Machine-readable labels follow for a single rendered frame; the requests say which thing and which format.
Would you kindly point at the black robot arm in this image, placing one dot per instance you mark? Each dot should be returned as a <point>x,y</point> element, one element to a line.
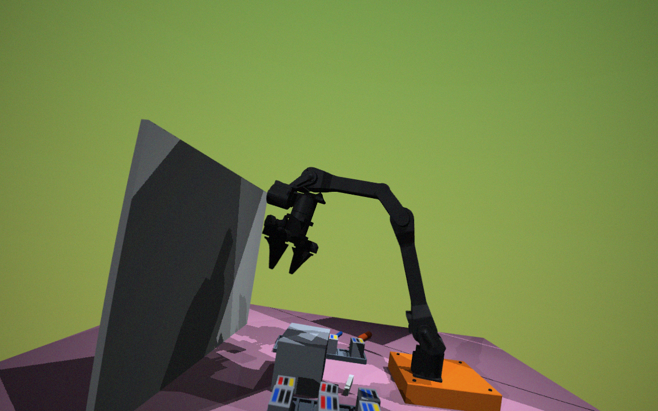
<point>427,359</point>

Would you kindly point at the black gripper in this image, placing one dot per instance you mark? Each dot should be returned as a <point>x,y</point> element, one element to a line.
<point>294,232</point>

